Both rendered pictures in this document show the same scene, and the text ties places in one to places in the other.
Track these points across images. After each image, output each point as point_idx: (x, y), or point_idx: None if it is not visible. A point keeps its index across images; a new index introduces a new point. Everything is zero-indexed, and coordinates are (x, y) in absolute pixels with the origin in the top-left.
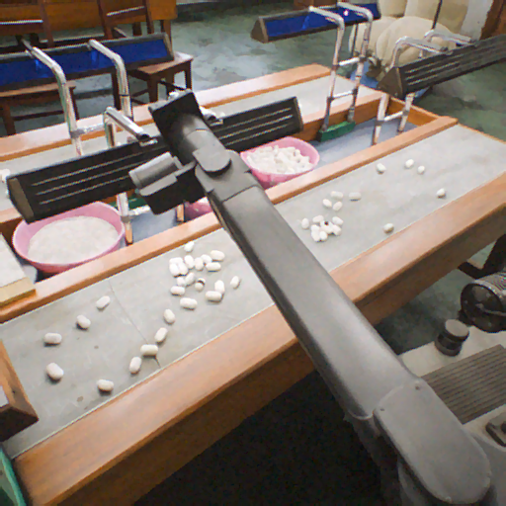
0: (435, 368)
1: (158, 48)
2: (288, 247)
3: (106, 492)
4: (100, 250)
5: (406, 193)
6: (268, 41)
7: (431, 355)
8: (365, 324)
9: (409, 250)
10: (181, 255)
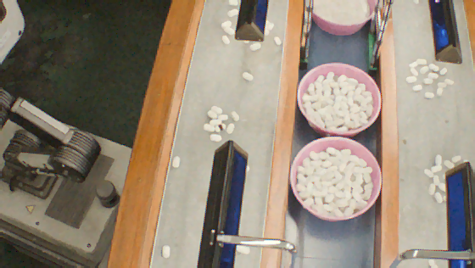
0: (108, 174)
1: (442, 41)
2: None
3: None
4: (320, 10)
5: (195, 231)
6: (444, 178)
7: (115, 182)
8: None
9: (145, 140)
10: (276, 36)
